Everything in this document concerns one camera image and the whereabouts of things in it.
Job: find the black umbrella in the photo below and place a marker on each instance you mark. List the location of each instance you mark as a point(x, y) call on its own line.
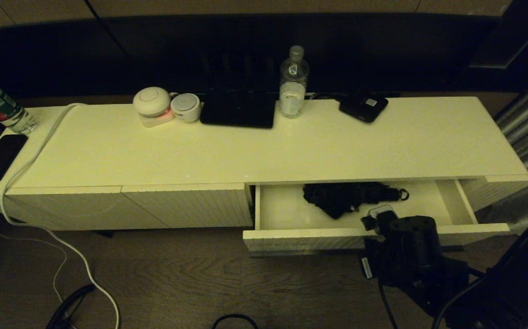
point(346, 196)

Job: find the small black labelled box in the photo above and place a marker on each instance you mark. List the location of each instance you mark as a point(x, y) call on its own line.
point(360, 109)

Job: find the small white round speaker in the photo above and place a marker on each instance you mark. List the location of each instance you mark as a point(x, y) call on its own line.
point(186, 108)

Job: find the clear bottle with grey cap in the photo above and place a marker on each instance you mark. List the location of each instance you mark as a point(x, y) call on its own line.
point(293, 95)

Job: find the black flat rectangular device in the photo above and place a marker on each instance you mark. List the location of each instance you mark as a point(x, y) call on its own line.
point(239, 111)

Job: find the white low cabinet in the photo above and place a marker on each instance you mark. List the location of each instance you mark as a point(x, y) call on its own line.
point(154, 150)

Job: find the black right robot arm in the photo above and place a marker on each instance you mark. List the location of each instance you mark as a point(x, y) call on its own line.
point(497, 297)

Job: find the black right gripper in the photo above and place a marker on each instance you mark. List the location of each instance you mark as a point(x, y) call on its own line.
point(376, 260)

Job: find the white base with pink light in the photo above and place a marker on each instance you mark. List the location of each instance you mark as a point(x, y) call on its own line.
point(158, 121)

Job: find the large white dome device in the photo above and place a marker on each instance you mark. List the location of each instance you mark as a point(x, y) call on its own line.
point(151, 100)

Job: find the black smartphone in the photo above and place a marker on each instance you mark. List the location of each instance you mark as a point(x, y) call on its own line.
point(0, 156)

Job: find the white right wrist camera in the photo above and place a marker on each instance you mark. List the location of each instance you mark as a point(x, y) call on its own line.
point(380, 212)

